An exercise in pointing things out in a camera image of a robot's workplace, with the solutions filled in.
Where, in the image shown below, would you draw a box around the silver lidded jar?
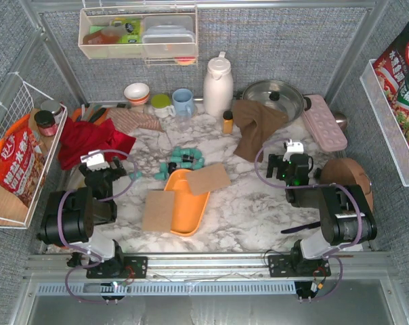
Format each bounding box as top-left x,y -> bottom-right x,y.
40,100 -> 63,124

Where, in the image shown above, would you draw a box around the orange spice bottle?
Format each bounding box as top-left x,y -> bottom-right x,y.
222,110 -> 234,134

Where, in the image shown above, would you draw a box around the red cloth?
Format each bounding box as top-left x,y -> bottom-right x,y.
58,117 -> 136,171

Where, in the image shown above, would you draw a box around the clear plastic food containers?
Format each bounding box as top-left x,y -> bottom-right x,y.
142,15 -> 196,58

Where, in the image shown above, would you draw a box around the lone teal coffee capsule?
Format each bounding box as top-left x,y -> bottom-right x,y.
129,171 -> 142,179

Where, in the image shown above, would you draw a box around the steel pot with lid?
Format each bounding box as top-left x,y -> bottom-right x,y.
242,80 -> 311,126

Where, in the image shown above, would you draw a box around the teal capsule lying front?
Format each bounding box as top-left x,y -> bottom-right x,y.
154,172 -> 168,180

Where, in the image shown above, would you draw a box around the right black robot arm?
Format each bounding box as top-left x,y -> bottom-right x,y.
266,154 -> 377,277

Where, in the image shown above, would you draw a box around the red seasoning bag left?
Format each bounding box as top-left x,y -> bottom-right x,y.
0,114 -> 45,207

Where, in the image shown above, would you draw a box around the white orange striped bowl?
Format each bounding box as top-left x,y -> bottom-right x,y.
123,83 -> 150,106

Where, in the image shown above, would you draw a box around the white wire basket right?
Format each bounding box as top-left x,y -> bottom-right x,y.
360,59 -> 409,187

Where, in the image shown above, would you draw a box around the white wire basket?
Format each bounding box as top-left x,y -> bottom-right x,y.
360,59 -> 409,187
0,72 -> 68,229

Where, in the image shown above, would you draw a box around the dark lidded jar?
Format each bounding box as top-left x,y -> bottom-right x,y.
34,110 -> 58,137

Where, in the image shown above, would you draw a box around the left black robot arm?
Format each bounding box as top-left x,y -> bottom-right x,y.
37,156 -> 127,278

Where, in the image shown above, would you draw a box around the purple spatula handle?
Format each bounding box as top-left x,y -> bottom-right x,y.
281,221 -> 320,234

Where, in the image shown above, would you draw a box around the blue mug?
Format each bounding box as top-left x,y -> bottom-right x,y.
172,88 -> 196,116

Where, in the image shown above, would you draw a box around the white thermos jug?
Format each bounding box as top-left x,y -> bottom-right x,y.
203,51 -> 234,118

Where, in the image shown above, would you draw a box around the cream wall storage rack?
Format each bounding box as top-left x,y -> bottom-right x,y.
78,5 -> 198,66

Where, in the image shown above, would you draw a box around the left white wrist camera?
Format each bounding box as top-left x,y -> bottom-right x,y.
80,150 -> 110,171

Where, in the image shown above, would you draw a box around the white wire basket left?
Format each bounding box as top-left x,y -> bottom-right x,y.
0,72 -> 68,229

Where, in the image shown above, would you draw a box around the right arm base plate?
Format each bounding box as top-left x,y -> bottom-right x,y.
267,255 -> 331,278

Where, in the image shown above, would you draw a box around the red seasoning bags right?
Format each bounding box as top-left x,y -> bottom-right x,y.
372,21 -> 409,145

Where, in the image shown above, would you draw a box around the black coffee capsule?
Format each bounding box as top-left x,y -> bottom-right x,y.
168,162 -> 177,173

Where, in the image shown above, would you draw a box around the green drink bottle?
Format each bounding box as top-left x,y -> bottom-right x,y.
110,18 -> 142,44

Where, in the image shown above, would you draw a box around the brown towel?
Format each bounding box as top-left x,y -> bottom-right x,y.
232,100 -> 288,163

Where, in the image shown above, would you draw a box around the teal capsule upright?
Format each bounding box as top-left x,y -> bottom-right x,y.
159,162 -> 168,173

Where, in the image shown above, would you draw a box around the striped beige cloth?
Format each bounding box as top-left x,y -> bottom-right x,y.
107,108 -> 164,134

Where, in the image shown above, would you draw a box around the round wooden board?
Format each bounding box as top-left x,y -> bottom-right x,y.
319,158 -> 374,211

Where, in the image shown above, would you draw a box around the green lidded white cup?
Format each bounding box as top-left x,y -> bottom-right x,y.
150,93 -> 175,118

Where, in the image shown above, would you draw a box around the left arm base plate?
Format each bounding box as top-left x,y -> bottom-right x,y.
86,256 -> 148,280

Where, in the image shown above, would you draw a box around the brown cork mat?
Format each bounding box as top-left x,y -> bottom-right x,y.
142,190 -> 175,233
186,162 -> 231,196

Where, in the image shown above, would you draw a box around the pink egg tray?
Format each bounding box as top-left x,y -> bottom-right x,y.
301,95 -> 347,152

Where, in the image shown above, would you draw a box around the orange plastic storage basket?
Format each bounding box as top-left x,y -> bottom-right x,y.
164,169 -> 210,236

